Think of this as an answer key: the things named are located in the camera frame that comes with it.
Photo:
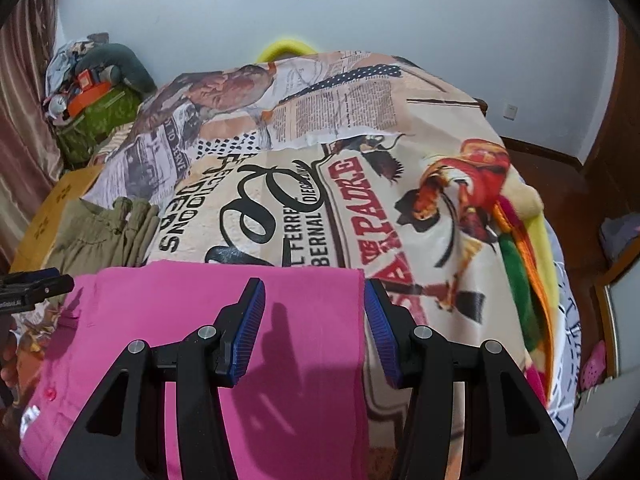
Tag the pink hoodie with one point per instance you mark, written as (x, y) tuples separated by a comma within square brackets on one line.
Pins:
[(310, 310)]

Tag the wooden framed mirror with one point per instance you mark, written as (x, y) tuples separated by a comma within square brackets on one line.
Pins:
[(625, 320)]

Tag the olive green pants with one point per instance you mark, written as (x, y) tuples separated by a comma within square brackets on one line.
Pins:
[(100, 240)]

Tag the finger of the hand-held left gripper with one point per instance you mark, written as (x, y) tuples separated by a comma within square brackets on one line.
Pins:
[(47, 284)]

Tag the brown wooden door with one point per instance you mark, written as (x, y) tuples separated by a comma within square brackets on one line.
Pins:
[(615, 135)]

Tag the yellow plastic basin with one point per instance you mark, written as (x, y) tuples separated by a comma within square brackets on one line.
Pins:
[(277, 49)]

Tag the orange box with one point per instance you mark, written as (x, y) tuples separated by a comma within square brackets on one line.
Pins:
[(85, 91)]

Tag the white printed sheet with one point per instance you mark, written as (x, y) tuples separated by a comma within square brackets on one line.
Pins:
[(565, 335)]

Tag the brown curtain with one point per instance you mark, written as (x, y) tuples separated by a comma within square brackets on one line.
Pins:
[(25, 110)]

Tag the pink shoe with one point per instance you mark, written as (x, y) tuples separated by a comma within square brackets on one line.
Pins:
[(595, 362)]

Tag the white wall socket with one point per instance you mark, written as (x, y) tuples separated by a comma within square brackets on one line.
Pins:
[(510, 112)]

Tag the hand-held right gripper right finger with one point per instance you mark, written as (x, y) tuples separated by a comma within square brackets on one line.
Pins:
[(382, 335)]

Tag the green patterned bag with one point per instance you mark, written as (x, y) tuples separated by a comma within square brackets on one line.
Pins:
[(95, 125)]

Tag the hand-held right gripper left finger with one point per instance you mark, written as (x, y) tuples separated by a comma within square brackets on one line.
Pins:
[(247, 330)]

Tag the person's left hand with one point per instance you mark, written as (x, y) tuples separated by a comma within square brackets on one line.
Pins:
[(6, 360)]

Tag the colourful striped blanket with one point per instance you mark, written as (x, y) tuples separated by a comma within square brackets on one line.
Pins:
[(520, 280)]

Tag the purple cloth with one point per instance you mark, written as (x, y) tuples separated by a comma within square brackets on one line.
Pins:
[(620, 235)]

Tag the printed blanket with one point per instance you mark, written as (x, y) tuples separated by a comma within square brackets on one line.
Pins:
[(350, 200)]

